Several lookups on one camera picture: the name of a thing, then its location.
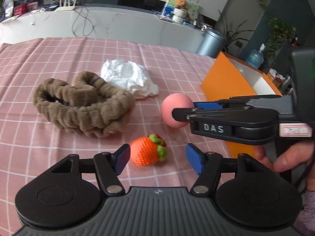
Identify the brown fluffy headband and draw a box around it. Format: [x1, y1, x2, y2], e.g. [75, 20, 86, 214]
[33, 71, 136, 137]

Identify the blue-grey metal trash can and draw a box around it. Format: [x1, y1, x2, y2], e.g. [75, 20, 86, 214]
[196, 29, 227, 58]

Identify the white wifi router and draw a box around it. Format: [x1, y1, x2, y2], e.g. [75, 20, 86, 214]
[56, 0, 77, 11]

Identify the brown teddy bear toy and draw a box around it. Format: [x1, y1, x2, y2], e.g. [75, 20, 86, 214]
[174, 0, 186, 8]

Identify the white marble tv bench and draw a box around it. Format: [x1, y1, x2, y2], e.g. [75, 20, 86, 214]
[1, 7, 202, 52]

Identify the tall leafy floor plant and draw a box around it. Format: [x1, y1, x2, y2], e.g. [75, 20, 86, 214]
[218, 10, 254, 53]

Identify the white tissue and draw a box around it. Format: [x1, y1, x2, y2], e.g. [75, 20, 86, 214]
[101, 59, 159, 99]

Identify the person's right hand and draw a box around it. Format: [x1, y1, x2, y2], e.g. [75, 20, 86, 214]
[254, 141, 315, 192]

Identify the orange crochet strawberry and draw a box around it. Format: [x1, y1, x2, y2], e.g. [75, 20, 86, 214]
[130, 134, 168, 167]

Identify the pink ball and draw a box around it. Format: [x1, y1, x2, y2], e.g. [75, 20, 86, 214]
[161, 93, 194, 128]

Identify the orange cardboard box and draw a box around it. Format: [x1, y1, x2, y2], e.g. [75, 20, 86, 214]
[200, 51, 283, 159]

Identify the blue water jug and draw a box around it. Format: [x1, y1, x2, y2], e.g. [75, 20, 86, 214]
[245, 44, 266, 69]

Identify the pink checked tablecloth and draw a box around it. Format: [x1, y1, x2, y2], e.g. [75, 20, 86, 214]
[1, 37, 229, 235]

